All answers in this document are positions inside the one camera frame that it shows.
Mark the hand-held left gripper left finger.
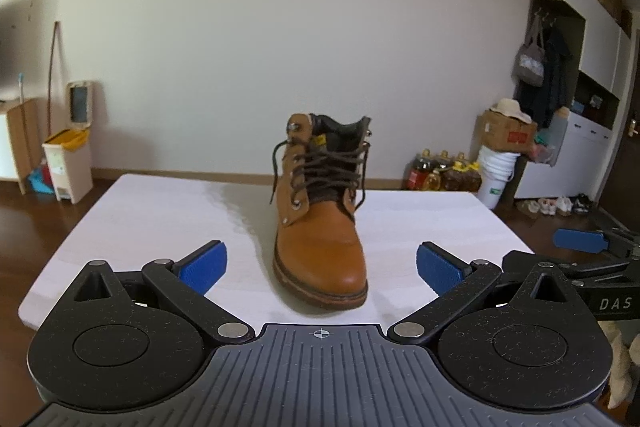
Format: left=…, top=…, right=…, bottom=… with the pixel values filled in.
left=72, top=239, right=251, bottom=344

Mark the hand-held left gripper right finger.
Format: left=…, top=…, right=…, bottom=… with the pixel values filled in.
left=392, top=241, right=571, bottom=344

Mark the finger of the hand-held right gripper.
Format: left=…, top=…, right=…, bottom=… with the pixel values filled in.
left=501, top=249, right=640, bottom=292
left=554, top=228, right=640, bottom=259

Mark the tan leather boot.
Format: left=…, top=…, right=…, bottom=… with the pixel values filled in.
left=272, top=113, right=373, bottom=310

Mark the brown shoelace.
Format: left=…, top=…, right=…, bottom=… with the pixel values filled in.
left=269, top=134, right=373, bottom=220

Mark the row of shoes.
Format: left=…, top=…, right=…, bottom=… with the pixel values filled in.
left=517, top=193, right=592, bottom=217

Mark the person's right hand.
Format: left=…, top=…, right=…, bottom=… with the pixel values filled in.
left=601, top=322, right=637, bottom=406

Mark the dark wooden door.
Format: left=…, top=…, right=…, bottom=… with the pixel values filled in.
left=600, top=12, right=640, bottom=218

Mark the row of cooking oil bottles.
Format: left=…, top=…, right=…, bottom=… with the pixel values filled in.
left=405, top=149, right=483, bottom=192

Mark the white plastic bucket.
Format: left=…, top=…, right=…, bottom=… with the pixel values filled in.
left=475, top=146, right=518, bottom=210

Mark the red-label cardboard box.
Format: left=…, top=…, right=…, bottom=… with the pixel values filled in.
left=481, top=107, right=538, bottom=155

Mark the cream sun hat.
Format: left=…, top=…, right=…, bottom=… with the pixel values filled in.
left=490, top=98, right=533, bottom=124

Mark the dark hanging jacket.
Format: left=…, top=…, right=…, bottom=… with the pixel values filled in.
left=517, top=27, right=573, bottom=132

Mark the white trash bin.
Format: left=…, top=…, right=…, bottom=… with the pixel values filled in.
left=41, top=79, right=96, bottom=205

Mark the grey tote bag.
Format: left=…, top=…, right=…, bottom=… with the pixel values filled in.
left=512, top=14, right=546, bottom=88

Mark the tall white cabinet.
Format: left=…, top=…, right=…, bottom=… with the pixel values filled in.
left=512, top=0, right=633, bottom=202

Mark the white wooden sideboard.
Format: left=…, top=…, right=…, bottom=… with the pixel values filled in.
left=0, top=97, right=43, bottom=195

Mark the wooden broom stick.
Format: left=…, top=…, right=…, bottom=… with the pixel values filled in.
left=47, top=21, right=63, bottom=142

